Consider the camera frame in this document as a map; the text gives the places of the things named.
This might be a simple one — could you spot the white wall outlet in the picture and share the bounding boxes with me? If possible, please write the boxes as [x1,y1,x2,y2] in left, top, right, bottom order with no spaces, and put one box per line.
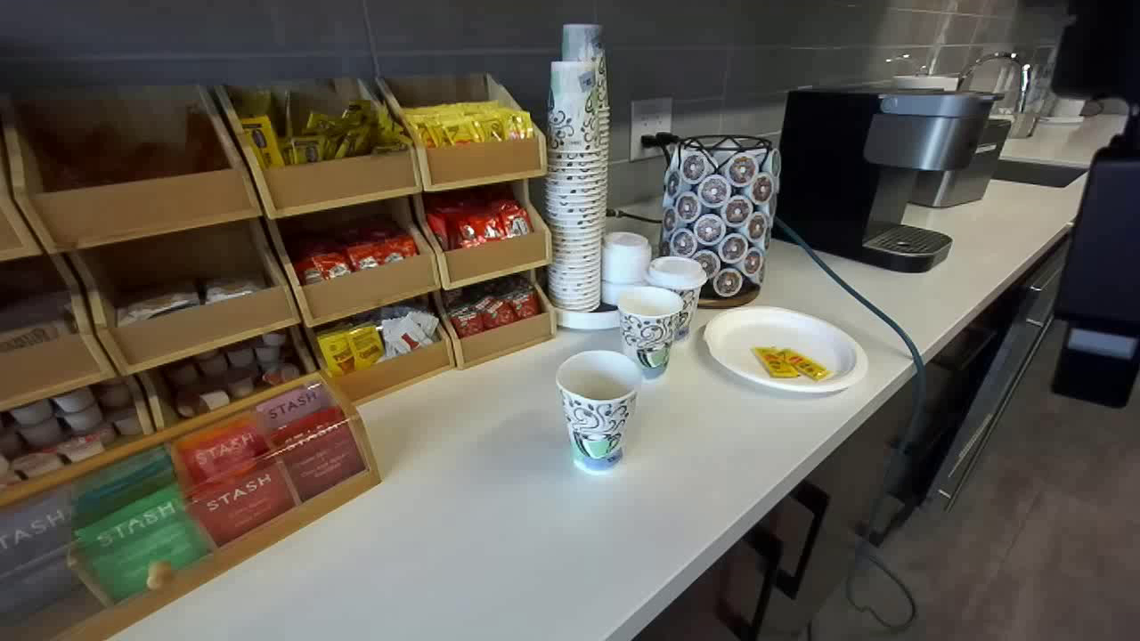
[629,97,676,163]

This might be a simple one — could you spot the black stool frame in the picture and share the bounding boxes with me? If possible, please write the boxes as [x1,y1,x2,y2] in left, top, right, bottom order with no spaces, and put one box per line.
[719,478,834,641]

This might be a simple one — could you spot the white paper plate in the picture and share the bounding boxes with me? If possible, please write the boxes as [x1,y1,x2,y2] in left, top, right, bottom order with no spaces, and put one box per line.
[702,302,872,398]

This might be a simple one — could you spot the green tea box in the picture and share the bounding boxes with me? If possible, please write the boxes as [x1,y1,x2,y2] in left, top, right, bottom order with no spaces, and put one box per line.
[68,447,219,604]

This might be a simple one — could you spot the black coffee machine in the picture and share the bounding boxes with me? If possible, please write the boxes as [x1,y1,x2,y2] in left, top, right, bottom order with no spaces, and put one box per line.
[778,86,998,276]

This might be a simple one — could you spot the tall stack of paper cups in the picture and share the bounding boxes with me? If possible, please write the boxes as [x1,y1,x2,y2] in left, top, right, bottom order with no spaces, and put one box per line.
[547,23,623,335]

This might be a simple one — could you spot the black power cord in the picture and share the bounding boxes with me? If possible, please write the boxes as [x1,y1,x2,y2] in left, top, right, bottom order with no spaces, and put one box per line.
[639,130,719,156]

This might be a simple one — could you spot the red ketchup sachets pile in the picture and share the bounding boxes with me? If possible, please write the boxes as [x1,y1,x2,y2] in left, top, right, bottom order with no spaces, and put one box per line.
[288,224,426,285]
[445,283,549,344]
[426,192,534,255]

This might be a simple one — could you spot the stack of white cup lids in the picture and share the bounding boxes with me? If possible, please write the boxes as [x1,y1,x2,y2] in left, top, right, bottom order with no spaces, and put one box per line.
[599,230,656,309]

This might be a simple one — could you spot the yellow and white sachets pile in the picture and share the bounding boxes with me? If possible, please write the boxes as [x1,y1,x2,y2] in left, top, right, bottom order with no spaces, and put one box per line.
[313,302,445,382]

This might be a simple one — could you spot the patterned coffee pod holder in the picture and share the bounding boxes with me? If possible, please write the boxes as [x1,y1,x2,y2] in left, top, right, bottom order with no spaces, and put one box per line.
[656,134,781,309]

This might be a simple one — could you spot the green yellow sachets pile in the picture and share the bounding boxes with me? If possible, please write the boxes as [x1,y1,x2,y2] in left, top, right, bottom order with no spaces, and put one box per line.
[230,92,414,170]

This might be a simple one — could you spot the grey cabinet drawers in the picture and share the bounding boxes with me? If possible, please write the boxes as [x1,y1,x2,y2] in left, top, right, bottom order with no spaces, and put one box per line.
[924,237,1074,515]

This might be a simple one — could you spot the red tea box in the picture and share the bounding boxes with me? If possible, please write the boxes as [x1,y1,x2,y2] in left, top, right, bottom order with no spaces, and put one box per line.
[172,415,301,550]

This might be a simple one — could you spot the wooden condiment organizer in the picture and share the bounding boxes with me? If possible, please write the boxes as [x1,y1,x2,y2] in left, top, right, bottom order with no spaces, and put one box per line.
[0,73,560,501]

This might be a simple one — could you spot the grey tea box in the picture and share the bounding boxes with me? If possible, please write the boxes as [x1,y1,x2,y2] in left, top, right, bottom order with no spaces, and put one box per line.
[0,491,104,639]

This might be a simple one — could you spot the open patterned paper cup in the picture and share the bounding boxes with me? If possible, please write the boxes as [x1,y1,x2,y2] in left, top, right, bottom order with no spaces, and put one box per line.
[552,348,644,478]
[613,285,689,382]

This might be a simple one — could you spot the maroon tea box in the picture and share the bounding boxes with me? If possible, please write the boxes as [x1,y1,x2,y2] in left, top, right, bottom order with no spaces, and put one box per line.
[255,382,371,501]

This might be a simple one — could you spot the patterned cup with white lid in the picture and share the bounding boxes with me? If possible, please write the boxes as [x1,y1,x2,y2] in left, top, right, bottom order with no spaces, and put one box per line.
[644,255,709,344]

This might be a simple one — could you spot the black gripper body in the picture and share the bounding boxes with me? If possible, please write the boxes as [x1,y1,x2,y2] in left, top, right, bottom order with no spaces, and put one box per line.
[1047,110,1140,410]

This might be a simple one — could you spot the wooden tea box display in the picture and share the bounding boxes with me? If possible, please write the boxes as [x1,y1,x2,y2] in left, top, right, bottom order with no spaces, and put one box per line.
[0,374,385,641]

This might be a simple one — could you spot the creamer cups pile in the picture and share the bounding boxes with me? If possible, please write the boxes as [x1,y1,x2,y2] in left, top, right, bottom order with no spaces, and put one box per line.
[0,377,147,485]
[158,331,308,422]

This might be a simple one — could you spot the blue cable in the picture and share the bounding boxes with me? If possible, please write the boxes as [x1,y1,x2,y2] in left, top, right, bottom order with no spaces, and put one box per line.
[774,213,934,639]

